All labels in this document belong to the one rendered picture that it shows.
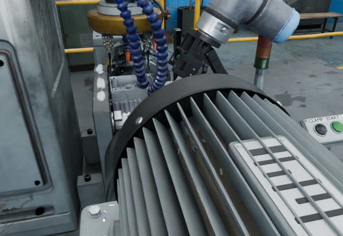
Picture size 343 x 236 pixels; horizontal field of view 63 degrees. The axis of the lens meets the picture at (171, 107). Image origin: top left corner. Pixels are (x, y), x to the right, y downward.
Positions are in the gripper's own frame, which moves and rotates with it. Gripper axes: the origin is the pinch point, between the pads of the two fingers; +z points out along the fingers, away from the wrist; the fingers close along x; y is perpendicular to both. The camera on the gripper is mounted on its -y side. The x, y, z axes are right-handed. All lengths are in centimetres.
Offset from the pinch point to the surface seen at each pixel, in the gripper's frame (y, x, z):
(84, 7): 23, -315, 42
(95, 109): 21.1, 7.8, 5.9
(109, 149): 16.9, 18.3, 8.3
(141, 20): 19.7, 2.7, -15.9
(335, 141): -33.6, 19.5, -14.3
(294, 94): -80, -49, -13
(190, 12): -151, -456, -16
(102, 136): 17.1, 9.1, 11.4
